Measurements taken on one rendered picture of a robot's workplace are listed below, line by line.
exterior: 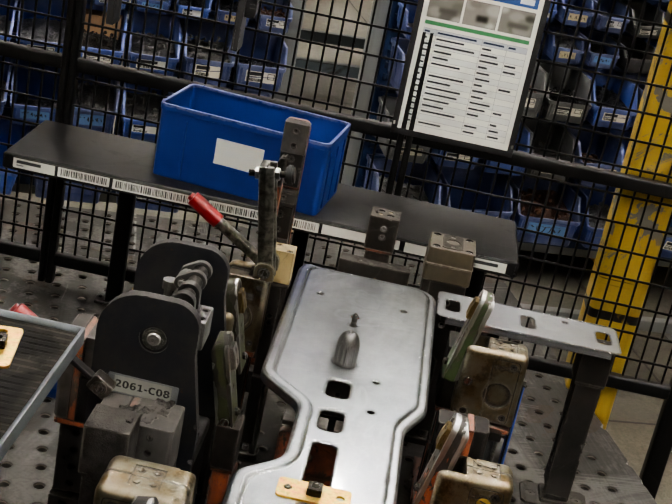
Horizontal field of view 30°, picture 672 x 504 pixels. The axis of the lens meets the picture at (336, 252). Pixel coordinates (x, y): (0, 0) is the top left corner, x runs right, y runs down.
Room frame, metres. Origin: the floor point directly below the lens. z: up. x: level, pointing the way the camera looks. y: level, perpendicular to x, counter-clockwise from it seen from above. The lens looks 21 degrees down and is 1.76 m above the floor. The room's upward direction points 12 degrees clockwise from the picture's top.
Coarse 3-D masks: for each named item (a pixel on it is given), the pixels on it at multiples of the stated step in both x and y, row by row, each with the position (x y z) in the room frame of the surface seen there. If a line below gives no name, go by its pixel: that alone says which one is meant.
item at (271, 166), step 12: (264, 168) 1.65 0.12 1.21; (276, 168) 1.67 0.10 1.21; (288, 168) 1.66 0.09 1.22; (264, 180) 1.65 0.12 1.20; (276, 180) 1.67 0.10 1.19; (288, 180) 1.66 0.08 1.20; (264, 192) 1.65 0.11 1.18; (276, 192) 1.68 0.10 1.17; (264, 204) 1.65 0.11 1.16; (276, 204) 1.68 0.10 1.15; (264, 216) 1.65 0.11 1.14; (276, 216) 1.68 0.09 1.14; (264, 228) 1.65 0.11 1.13; (276, 228) 1.69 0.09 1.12; (264, 240) 1.65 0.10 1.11; (264, 252) 1.65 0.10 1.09
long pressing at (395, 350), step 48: (336, 288) 1.79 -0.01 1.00; (384, 288) 1.83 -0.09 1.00; (288, 336) 1.59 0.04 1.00; (336, 336) 1.62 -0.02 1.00; (384, 336) 1.65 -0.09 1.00; (432, 336) 1.69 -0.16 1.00; (288, 384) 1.44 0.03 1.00; (384, 384) 1.50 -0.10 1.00; (384, 432) 1.37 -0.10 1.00; (240, 480) 1.19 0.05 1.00; (336, 480) 1.24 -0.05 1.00; (384, 480) 1.26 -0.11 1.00
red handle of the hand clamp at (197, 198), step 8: (192, 200) 1.66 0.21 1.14; (200, 200) 1.67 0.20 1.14; (200, 208) 1.66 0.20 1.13; (208, 208) 1.67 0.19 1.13; (208, 216) 1.66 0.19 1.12; (216, 216) 1.66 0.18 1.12; (216, 224) 1.66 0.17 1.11; (224, 224) 1.67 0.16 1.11; (224, 232) 1.67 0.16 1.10; (232, 232) 1.67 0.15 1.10; (232, 240) 1.66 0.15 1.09; (240, 240) 1.66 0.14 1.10; (240, 248) 1.66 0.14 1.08; (248, 248) 1.66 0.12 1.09; (248, 256) 1.66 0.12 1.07; (256, 256) 1.66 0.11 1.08; (256, 264) 1.66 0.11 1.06
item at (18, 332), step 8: (0, 328) 1.13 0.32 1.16; (8, 328) 1.13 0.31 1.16; (16, 328) 1.14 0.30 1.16; (0, 336) 1.10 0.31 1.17; (8, 336) 1.12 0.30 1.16; (16, 336) 1.12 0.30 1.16; (0, 344) 1.09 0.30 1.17; (8, 344) 1.10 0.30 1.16; (16, 344) 1.10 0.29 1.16; (0, 352) 1.08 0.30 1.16; (8, 352) 1.08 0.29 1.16; (0, 360) 1.07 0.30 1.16; (8, 360) 1.07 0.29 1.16; (0, 368) 1.05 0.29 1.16
